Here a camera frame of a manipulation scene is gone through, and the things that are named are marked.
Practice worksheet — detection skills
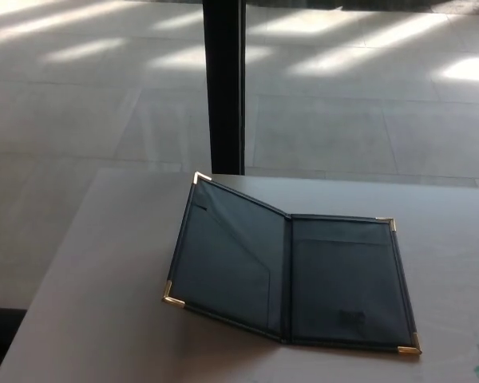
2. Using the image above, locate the dark diary with gold corners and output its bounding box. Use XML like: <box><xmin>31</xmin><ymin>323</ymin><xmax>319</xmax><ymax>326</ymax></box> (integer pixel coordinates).
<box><xmin>160</xmin><ymin>171</ymin><xmax>423</xmax><ymax>356</ymax></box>

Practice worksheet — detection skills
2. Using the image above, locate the black vertical window frame post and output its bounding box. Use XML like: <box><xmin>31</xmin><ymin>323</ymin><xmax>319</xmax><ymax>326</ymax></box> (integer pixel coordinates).
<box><xmin>201</xmin><ymin>0</ymin><xmax>247</xmax><ymax>176</ymax></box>

